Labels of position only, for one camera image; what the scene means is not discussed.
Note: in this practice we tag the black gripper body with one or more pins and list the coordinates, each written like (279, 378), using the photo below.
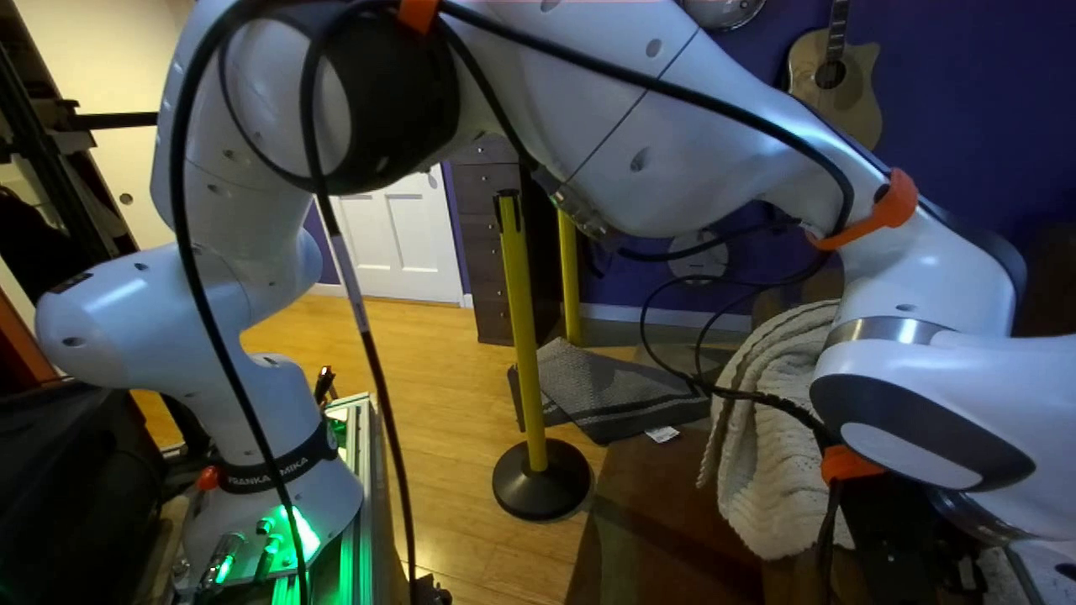
(913, 548)

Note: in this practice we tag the white knitted blanket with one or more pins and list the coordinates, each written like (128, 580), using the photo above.
(774, 448)

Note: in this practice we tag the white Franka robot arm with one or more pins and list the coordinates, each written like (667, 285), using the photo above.
(627, 123)

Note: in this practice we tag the brown sofa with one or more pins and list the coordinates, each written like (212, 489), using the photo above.
(660, 525)

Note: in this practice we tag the small white card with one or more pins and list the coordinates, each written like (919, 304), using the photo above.
(663, 433)

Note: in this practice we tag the gray floor mat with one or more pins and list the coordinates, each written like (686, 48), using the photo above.
(607, 391)

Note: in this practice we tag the light wood acoustic guitar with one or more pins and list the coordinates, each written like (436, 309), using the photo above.
(836, 73)

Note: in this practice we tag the dark wooden cabinet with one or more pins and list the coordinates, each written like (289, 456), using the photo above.
(484, 270)

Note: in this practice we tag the white panel door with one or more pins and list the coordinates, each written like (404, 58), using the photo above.
(398, 240)

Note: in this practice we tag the black fabric bag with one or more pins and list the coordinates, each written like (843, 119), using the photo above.
(69, 490)

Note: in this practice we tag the yellow stanchion post black base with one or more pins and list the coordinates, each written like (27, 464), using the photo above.
(537, 414)

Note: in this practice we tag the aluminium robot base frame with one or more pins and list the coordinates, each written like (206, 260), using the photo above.
(362, 490)

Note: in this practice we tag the round silver wall ornament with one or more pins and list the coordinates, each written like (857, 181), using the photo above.
(735, 9)

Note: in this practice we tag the black metal shelf bracket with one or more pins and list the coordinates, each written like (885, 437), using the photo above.
(106, 119)

